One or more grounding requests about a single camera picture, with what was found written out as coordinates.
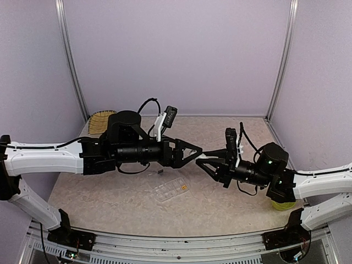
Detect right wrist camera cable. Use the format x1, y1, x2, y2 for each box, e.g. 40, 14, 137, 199
239, 122, 265, 163

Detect aluminium corner post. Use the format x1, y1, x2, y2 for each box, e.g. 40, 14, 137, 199
266, 0, 299, 123
55, 0, 90, 122

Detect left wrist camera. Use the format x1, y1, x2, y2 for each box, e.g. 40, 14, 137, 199
152, 106, 178, 142

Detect aluminium right corner post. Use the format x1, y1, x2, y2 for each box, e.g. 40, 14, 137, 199
266, 0, 299, 123

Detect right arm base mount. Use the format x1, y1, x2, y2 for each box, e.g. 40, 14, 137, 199
262, 208, 311, 250

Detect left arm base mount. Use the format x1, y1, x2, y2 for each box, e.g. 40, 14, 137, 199
47, 209, 96, 251

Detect aluminium front frame rail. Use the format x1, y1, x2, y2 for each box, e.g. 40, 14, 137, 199
19, 219, 339, 264

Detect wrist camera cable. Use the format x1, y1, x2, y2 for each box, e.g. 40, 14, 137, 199
136, 98, 162, 138
239, 122, 265, 163

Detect green plastic bowl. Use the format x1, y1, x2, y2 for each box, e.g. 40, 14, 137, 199
271, 201, 296, 211

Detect aluminium left corner post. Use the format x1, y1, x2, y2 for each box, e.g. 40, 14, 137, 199
55, 0, 90, 122

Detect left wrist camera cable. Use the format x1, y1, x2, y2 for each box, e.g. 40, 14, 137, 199
136, 98, 162, 138

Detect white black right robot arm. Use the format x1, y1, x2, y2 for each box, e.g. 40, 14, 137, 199
196, 142, 351, 244

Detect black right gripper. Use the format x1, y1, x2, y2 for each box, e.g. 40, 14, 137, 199
196, 148, 272, 189

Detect clear plastic pill organizer box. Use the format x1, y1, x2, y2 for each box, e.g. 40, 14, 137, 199
147, 169, 189, 202

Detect woven bamboo tray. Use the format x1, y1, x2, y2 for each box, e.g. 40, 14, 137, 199
87, 110, 117, 135

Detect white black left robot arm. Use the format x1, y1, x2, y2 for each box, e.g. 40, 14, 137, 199
1, 108, 202, 245

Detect white pill bottle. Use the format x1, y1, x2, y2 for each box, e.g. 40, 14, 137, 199
195, 153, 211, 161

